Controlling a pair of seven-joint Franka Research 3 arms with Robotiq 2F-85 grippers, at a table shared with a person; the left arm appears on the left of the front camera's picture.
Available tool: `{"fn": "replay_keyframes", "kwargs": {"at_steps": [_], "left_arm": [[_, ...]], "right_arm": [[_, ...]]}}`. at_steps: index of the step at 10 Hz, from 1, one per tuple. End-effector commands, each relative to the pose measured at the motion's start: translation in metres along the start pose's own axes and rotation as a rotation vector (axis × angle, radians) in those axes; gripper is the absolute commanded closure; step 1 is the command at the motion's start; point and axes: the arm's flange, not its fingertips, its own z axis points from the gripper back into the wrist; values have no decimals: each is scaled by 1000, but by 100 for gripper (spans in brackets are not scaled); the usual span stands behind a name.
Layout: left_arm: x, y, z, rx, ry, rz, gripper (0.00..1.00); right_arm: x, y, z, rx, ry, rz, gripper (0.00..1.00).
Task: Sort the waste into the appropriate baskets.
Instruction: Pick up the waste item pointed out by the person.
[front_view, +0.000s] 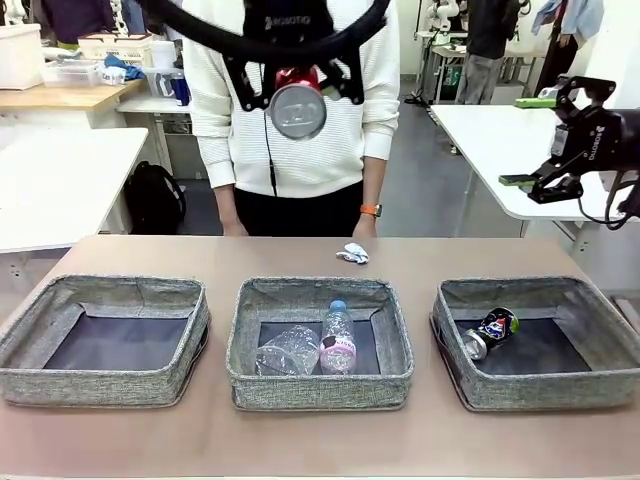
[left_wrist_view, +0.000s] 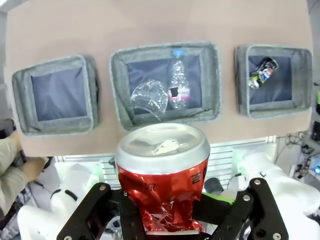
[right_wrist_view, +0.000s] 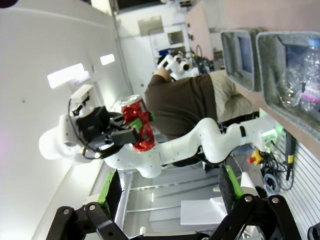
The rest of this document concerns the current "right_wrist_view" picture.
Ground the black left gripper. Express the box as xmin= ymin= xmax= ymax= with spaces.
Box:
xmin=75 ymin=105 xmax=156 ymax=151

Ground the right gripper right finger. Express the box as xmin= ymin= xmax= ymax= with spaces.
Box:
xmin=212 ymin=164 xmax=303 ymax=240

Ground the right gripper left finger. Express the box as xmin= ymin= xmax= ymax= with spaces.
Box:
xmin=46 ymin=169 xmax=131 ymax=240

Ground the crushed red soda can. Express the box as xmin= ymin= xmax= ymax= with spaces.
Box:
xmin=118 ymin=94 xmax=156 ymax=153

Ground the crushed clear plastic bottle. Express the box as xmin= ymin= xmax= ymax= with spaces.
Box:
xmin=276 ymin=69 xmax=306 ymax=109

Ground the pink label water bottle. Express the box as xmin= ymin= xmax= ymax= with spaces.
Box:
xmin=299 ymin=37 xmax=320 ymax=113

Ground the seated person brown shirt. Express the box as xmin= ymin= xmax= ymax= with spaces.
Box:
xmin=144 ymin=67 xmax=261 ymax=141

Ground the yellow red emergency stop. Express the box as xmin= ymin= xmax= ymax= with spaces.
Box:
xmin=247 ymin=149 xmax=263 ymax=166

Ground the rectangular ceiling light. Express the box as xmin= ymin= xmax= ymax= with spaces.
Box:
xmin=46 ymin=63 xmax=89 ymax=89
xmin=99 ymin=53 xmax=116 ymax=66

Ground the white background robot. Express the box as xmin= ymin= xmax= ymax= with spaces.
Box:
xmin=156 ymin=51 xmax=200 ymax=81

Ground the grey fabric basket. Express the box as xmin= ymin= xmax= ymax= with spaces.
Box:
xmin=220 ymin=29 xmax=260 ymax=93
xmin=255 ymin=31 xmax=320 ymax=144

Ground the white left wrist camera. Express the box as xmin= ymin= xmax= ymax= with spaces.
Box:
xmin=70 ymin=84 xmax=95 ymax=112

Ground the black cable yellow tag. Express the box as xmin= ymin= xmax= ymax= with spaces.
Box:
xmin=284 ymin=129 xmax=297 ymax=181

